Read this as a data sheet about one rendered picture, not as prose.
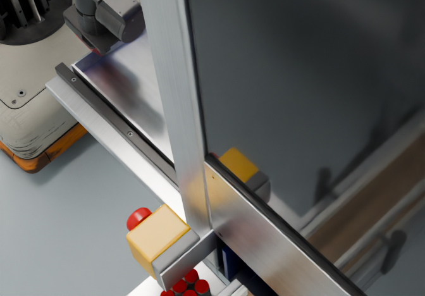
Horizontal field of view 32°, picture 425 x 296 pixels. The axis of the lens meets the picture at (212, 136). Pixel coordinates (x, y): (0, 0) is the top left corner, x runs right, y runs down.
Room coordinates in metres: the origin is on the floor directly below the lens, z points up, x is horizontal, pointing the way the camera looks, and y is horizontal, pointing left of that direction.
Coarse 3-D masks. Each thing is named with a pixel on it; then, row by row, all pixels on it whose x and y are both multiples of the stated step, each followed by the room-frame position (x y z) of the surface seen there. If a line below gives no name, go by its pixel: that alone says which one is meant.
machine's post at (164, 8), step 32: (160, 0) 0.45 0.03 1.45; (160, 32) 0.45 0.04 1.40; (192, 32) 0.43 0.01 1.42; (160, 64) 0.46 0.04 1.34; (192, 64) 0.43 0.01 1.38; (160, 96) 0.47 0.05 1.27; (192, 96) 0.43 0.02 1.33; (192, 128) 0.43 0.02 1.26; (192, 160) 0.44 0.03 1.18; (192, 192) 0.45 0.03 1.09; (192, 224) 0.46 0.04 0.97
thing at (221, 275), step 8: (224, 272) 0.42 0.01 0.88; (240, 272) 0.42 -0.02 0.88; (248, 272) 0.41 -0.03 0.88; (224, 280) 0.41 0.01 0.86; (232, 280) 0.40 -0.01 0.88; (240, 280) 0.40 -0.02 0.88; (248, 280) 0.40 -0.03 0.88; (256, 280) 0.40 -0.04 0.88; (248, 288) 0.39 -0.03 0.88; (256, 288) 0.39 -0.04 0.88; (264, 288) 0.39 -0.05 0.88
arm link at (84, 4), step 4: (76, 0) 0.80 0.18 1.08; (80, 0) 0.79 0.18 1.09; (84, 0) 0.79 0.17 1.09; (88, 0) 0.79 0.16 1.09; (92, 0) 0.79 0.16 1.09; (76, 4) 0.81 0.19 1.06; (80, 4) 0.80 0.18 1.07; (84, 4) 0.79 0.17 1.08; (88, 4) 0.79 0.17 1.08; (92, 4) 0.79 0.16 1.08; (96, 4) 0.78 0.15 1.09; (80, 8) 0.80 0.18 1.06; (84, 8) 0.79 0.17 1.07; (88, 8) 0.79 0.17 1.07; (92, 8) 0.79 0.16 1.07; (96, 8) 0.79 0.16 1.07; (84, 12) 0.80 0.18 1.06; (88, 12) 0.79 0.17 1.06; (92, 12) 0.79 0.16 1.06
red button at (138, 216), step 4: (140, 208) 0.47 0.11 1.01; (144, 208) 0.47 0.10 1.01; (136, 212) 0.46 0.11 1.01; (140, 212) 0.46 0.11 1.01; (144, 212) 0.46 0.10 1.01; (148, 212) 0.47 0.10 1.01; (132, 216) 0.46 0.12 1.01; (136, 216) 0.46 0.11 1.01; (140, 216) 0.46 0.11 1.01; (144, 216) 0.46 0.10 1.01; (128, 220) 0.46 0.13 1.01; (132, 220) 0.45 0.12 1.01; (136, 220) 0.45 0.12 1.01; (140, 220) 0.45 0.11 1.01; (128, 224) 0.45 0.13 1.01; (132, 224) 0.45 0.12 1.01; (136, 224) 0.45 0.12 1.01; (128, 228) 0.45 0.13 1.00; (132, 228) 0.44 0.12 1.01
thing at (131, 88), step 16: (144, 32) 0.89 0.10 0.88; (112, 48) 0.86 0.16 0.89; (128, 48) 0.86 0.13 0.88; (144, 48) 0.85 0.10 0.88; (80, 64) 0.82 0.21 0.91; (96, 64) 0.83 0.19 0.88; (112, 64) 0.83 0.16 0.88; (128, 64) 0.82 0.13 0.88; (144, 64) 0.82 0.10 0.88; (96, 80) 0.79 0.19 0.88; (112, 80) 0.79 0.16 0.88; (128, 80) 0.79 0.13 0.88; (144, 80) 0.78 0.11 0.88; (112, 96) 0.76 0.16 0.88; (128, 96) 0.75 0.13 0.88; (144, 96) 0.75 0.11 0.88; (128, 112) 0.72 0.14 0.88; (144, 112) 0.72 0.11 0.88; (160, 112) 0.71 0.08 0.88; (144, 128) 0.68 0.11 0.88; (160, 128) 0.68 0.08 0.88; (160, 144) 0.65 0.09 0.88
